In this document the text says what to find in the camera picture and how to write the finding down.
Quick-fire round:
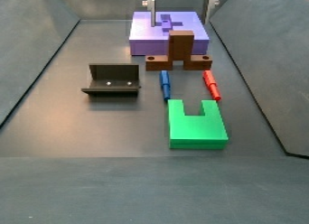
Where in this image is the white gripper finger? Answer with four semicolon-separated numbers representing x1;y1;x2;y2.
142;0;155;27
205;0;220;22

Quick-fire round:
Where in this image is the green U-shaped block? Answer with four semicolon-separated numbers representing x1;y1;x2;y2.
167;99;229;150

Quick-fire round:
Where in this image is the purple board with cross slot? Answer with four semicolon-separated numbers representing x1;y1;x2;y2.
130;12;209;56

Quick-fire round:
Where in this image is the brown inverted T block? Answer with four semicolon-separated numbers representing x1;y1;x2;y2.
145;31;213;71

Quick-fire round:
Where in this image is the blue peg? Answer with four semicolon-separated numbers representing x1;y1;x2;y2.
159;70;170;101

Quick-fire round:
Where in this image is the red peg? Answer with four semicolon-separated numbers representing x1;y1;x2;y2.
204;70;221;101

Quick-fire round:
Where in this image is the black angle bracket fixture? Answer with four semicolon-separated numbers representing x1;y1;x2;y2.
80;63;141;95

